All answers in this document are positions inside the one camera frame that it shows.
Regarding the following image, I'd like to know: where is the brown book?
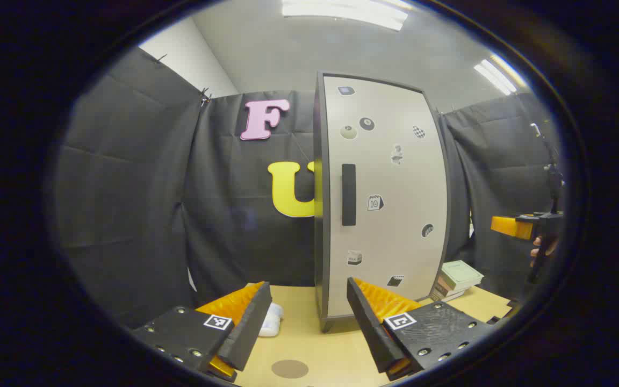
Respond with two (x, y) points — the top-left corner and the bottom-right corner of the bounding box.
(436, 277), (471, 297)

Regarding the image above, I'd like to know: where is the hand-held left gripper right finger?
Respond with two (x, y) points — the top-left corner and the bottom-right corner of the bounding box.
(347, 277), (498, 381)

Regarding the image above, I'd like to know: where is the black door handle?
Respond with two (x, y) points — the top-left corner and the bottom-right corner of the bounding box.
(342, 164), (357, 226)

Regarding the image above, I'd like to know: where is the light grey cabinet door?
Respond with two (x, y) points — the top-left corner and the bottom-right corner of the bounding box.
(323, 75), (449, 319)

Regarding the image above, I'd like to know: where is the white plastic object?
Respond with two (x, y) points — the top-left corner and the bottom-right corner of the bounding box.
(258, 303), (284, 338)

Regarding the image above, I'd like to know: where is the grey book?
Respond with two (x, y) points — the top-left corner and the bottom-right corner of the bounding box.
(430, 288), (469, 303)

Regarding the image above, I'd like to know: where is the dark grey cabinet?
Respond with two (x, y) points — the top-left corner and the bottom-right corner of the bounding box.
(313, 71), (452, 333)

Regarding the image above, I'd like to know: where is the black backdrop cloth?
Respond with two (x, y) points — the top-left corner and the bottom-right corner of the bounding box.
(54, 47), (563, 328)

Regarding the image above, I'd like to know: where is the round brown coaster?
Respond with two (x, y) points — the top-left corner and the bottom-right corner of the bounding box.
(271, 359), (309, 379)

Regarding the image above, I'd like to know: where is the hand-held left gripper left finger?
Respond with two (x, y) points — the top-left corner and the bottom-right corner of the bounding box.
(131, 281), (272, 383)

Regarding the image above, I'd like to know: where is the dark metal stand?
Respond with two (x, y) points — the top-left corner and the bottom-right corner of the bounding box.
(530, 123), (565, 214)

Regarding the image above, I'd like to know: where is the pale green book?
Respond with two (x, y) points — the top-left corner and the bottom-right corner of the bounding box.
(441, 260), (485, 292)

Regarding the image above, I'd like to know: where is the narrow ceiling light panel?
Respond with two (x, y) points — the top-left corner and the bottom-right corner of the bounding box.
(473, 54), (528, 96)

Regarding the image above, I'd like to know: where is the large ceiling light panel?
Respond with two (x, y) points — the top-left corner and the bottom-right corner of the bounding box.
(282, 0), (409, 31)

